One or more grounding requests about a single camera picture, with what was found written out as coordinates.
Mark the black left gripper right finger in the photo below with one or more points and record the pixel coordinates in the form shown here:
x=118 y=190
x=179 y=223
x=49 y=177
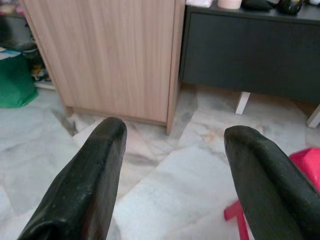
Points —
x=270 y=195

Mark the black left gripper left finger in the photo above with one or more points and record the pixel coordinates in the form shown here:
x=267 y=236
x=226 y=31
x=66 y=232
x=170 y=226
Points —
x=82 y=190

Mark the red plastic stool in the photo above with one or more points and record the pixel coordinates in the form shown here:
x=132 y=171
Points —
x=306 y=165

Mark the white cabinet leg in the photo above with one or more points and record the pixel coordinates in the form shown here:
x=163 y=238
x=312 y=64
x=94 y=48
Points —
x=314 y=116
x=242 y=103

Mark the green bag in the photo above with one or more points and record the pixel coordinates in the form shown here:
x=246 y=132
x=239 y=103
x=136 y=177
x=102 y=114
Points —
x=15 y=80

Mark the light wooden cabinet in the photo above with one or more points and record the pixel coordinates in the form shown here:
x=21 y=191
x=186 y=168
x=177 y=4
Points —
x=112 y=57

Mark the dark grey low cabinet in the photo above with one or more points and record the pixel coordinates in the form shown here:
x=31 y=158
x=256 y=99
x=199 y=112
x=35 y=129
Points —
x=250 y=52

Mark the black glossy round object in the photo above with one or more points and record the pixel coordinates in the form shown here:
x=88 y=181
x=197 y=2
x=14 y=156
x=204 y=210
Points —
x=291 y=6

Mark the black pouch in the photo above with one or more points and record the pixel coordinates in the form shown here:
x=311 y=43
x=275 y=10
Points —
x=257 y=4

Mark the pink cylindrical container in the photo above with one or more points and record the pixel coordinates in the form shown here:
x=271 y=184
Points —
x=228 y=3

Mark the white cloth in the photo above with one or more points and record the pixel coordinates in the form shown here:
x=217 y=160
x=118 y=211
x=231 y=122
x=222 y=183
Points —
x=198 y=2

